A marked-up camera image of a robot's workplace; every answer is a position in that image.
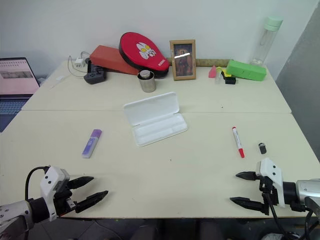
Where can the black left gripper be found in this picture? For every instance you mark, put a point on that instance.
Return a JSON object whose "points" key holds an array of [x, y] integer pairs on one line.
{"points": [[63, 197]]}

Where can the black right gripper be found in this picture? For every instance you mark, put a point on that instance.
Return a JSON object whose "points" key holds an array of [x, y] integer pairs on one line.
{"points": [[268, 193]]}

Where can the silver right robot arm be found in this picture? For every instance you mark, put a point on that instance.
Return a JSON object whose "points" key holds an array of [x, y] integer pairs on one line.
{"points": [[303, 192]]}

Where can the white plastic case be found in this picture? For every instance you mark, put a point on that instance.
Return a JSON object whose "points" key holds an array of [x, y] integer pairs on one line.
{"points": [[155, 118]]}

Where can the red paddle case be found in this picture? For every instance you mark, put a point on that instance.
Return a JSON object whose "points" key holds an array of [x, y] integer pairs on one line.
{"points": [[143, 53]]}

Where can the small black cylinder cap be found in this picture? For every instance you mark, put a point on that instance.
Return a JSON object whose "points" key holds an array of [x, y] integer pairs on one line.
{"points": [[262, 148]]}

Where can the purple eraser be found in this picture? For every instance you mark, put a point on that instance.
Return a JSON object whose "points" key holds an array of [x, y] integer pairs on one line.
{"points": [[92, 143]]}

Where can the red and white marker pen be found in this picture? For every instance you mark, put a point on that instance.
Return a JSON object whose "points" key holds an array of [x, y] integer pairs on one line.
{"points": [[238, 141]]}

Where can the small black block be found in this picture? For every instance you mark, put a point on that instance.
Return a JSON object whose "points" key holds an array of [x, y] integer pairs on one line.
{"points": [[230, 80]]}

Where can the small clear tube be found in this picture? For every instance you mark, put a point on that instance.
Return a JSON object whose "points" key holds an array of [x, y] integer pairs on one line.
{"points": [[218, 76]]}

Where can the dark grey power strip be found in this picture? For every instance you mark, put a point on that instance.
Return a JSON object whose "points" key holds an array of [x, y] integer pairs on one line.
{"points": [[94, 73]]}

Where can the yellow small piece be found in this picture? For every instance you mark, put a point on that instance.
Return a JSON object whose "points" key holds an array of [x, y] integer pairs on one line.
{"points": [[225, 73]]}

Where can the green foam block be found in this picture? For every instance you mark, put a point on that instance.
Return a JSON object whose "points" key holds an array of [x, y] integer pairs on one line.
{"points": [[246, 70]]}

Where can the pink triangular piece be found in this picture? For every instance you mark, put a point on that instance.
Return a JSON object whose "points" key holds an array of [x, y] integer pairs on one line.
{"points": [[212, 72]]}

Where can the laptop computer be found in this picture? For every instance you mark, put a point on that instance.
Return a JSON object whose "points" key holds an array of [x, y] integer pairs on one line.
{"points": [[15, 87]]}

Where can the silver metal tin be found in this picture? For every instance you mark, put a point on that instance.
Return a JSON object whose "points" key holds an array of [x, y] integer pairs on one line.
{"points": [[146, 80]]}

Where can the white charger plug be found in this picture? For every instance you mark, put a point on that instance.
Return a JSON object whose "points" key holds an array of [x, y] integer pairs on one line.
{"points": [[79, 62]]}

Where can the olive rolled mat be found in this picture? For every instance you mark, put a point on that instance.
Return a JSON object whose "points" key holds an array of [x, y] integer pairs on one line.
{"points": [[211, 62]]}

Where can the red cardboard box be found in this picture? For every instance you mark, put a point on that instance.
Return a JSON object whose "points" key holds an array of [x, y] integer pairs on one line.
{"points": [[110, 60]]}

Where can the clear bottle with green lid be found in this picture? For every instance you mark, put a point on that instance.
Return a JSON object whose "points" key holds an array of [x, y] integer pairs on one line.
{"points": [[266, 41]]}

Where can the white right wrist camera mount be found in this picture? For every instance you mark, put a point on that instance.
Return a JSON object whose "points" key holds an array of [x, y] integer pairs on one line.
{"points": [[271, 175]]}

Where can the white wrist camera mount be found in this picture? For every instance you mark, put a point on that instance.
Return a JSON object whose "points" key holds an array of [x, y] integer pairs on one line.
{"points": [[271, 175], [51, 183]]}

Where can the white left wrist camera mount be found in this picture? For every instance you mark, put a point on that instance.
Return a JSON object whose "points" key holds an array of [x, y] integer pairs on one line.
{"points": [[51, 183]]}

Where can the wooden picture frame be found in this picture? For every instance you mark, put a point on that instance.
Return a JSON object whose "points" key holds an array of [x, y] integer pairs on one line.
{"points": [[183, 60]]}

